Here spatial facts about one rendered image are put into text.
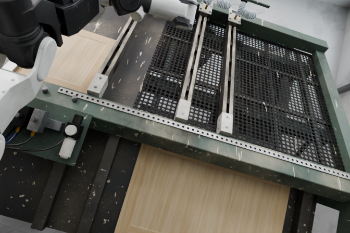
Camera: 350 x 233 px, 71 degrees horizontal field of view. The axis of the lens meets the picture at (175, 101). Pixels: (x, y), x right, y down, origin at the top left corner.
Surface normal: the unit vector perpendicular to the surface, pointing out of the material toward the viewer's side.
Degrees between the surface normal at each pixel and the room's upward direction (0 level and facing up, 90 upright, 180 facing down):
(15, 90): 111
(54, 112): 90
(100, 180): 90
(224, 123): 60
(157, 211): 90
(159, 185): 90
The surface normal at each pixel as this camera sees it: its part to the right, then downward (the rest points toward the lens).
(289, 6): -0.03, -0.20
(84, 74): 0.24, -0.61
